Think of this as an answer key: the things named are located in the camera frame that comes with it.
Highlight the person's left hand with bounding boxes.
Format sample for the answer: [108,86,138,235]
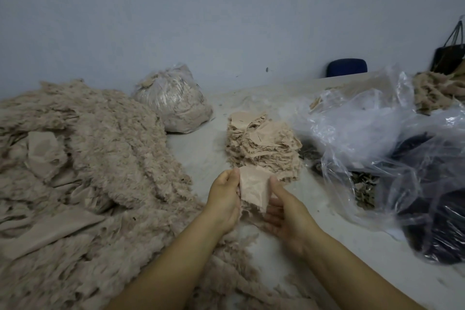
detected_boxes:
[203,167,243,234]

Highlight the person's right hand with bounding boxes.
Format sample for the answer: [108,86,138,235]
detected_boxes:
[262,175,326,256]

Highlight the stack of sorted beige pieces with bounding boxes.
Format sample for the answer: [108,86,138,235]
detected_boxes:
[225,110,273,169]

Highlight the beige scrap strips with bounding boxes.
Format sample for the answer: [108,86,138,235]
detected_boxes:
[185,212,321,310]

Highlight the large pile beige fabric scraps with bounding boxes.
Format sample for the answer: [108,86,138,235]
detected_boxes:
[0,79,204,310]

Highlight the person's left forearm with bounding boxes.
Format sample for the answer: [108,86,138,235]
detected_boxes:
[105,215,232,310]

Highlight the person's right forearm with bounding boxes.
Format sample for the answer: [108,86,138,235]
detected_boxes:
[298,230,428,310]

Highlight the beige fur pile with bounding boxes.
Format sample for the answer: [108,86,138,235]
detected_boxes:
[413,59,465,117]

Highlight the clear bag of beige scraps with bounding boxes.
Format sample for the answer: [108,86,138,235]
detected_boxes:
[132,63,215,135]

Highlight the large clear plastic bag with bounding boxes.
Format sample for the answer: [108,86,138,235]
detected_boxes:
[294,66,465,264]

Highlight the blue chair back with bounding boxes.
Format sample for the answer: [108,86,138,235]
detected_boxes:
[325,58,369,78]

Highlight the black handbag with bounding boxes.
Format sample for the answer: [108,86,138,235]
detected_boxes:
[430,19,465,75]

